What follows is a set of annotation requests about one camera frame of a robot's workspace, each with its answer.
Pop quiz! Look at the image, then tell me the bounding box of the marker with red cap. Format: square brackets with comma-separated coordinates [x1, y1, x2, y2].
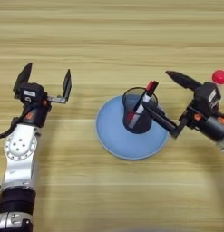
[125, 80, 156, 125]

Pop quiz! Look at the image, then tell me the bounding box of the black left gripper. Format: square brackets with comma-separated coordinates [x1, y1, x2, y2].
[13, 62, 72, 129]

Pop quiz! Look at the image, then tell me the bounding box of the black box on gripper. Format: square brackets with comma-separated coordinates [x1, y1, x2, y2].
[18, 82, 45, 106]
[193, 82, 222, 117]

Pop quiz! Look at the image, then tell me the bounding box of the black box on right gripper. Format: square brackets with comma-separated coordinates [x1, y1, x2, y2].
[193, 82, 222, 117]

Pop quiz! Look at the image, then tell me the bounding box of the black mesh pen cup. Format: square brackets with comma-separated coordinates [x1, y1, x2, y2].
[122, 86, 160, 135]

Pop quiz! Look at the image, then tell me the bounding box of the light blue round plate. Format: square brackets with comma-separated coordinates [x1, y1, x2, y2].
[94, 94, 170, 160]

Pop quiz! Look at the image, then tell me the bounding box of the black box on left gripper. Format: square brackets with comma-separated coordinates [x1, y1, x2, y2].
[18, 82, 45, 106]

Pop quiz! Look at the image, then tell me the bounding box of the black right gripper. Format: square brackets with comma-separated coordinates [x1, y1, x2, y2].
[142, 71, 224, 142]

